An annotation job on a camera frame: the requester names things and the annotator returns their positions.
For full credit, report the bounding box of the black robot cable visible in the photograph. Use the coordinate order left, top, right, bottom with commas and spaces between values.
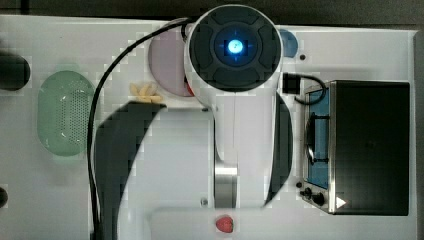
87, 17, 194, 240

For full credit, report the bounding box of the black pot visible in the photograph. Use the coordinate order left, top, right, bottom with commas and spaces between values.
0, 52, 31, 91

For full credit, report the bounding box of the large red strawberry toy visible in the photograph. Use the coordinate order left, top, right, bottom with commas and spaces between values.
215, 216, 234, 233

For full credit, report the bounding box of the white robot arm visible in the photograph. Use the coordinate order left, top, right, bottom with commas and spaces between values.
94, 4, 284, 240

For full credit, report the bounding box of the red ketchup bottle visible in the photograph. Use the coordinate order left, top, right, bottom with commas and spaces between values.
184, 80, 194, 96

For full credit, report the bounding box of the pale purple plate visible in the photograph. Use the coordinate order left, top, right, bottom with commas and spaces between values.
148, 27, 192, 97

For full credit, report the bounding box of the blue cup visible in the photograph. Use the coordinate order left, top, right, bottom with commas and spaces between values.
279, 29, 298, 58

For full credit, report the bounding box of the blue oven door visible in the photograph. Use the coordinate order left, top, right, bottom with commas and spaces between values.
305, 93, 330, 189

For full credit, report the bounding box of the black toaster oven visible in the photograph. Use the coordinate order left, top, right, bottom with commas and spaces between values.
300, 80, 410, 216

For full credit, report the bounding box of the dark grey cup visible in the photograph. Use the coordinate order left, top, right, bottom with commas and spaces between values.
0, 187, 8, 208

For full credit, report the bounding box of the green perforated colander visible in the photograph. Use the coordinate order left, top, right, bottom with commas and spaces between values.
37, 70, 94, 158

